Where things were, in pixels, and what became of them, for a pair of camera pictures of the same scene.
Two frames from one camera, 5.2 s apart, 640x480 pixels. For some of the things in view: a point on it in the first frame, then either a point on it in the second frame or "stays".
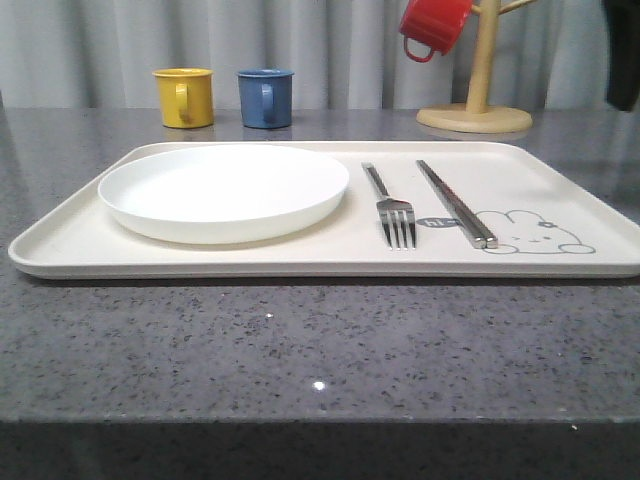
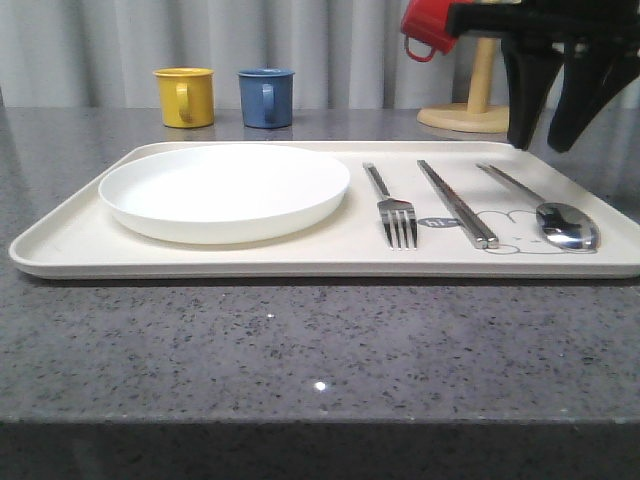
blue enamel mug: x=266 y=97 stays
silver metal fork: x=394 y=213 stays
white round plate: x=223 y=194 stays
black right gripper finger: x=621 y=19 to x=592 y=78
